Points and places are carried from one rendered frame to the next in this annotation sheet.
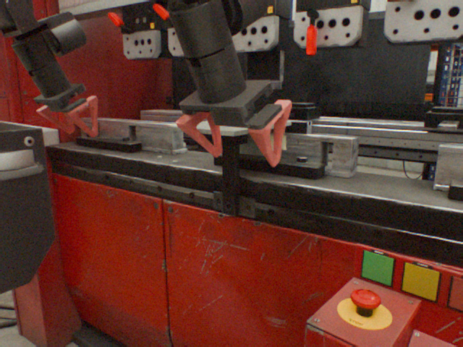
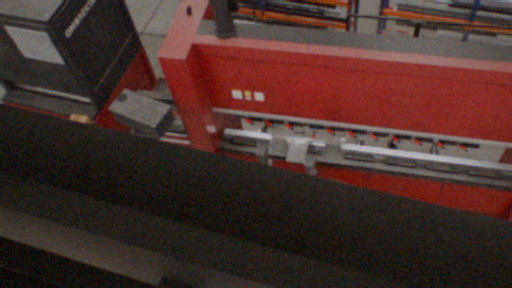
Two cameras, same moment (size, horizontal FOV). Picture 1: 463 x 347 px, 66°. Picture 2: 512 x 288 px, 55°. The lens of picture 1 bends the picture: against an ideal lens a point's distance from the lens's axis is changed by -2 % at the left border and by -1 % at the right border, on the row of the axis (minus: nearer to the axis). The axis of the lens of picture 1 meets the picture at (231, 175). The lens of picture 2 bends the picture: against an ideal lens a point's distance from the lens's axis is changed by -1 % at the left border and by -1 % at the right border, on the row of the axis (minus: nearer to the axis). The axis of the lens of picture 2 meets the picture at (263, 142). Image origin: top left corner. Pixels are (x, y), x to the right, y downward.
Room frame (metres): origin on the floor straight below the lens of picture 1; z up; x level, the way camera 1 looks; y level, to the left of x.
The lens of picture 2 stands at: (-1.69, 0.96, 5.17)
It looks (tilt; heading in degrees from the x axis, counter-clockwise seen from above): 55 degrees down; 346
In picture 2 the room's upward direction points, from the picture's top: 9 degrees counter-clockwise
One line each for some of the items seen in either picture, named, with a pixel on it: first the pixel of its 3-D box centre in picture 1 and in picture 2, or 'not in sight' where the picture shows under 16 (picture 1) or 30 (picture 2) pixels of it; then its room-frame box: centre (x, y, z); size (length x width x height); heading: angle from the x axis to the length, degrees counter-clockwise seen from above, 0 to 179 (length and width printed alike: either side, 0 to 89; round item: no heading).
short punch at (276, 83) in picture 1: (265, 70); not in sight; (0.99, -0.09, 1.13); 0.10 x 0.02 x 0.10; 56
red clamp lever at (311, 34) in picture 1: (312, 33); not in sight; (0.85, -0.18, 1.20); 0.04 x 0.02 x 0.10; 146
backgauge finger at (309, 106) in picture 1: (286, 112); not in sight; (1.12, -0.17, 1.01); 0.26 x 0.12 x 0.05; 146
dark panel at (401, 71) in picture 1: (274, 78); not in sight; (1.54, -0.18, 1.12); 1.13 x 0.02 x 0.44; 56
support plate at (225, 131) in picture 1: (233, 125); (297, 151); (0.86, -0.01, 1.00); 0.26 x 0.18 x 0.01; 146
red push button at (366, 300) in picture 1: (364, 305); not in sight; (0.44, -0.18, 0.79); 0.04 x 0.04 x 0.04
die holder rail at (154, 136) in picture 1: (129, 133); (248, 136); (1.29, 0.37, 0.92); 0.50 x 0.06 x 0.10; 56
